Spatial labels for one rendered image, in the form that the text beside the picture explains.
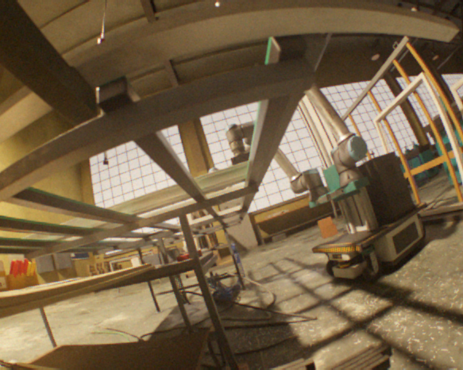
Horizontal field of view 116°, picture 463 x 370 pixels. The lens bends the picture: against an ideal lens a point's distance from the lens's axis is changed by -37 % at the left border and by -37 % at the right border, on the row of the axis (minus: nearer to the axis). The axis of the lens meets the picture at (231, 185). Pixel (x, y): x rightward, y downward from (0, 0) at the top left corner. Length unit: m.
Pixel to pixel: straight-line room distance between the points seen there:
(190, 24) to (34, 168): 0.26
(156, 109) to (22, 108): 0.17
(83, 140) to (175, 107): 0.12
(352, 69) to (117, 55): 14.29
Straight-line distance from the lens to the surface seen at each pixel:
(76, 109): 0.25
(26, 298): 0.42
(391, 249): 1.75
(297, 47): 0.29
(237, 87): 0.26
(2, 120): 0.33
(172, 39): 0.24
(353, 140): 1.51
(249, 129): 1.41
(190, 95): 0.26
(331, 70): 13.59
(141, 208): 1.04
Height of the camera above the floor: 0.65
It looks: 12 degrees up
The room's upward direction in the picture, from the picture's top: 18 degrees counter-clockwise
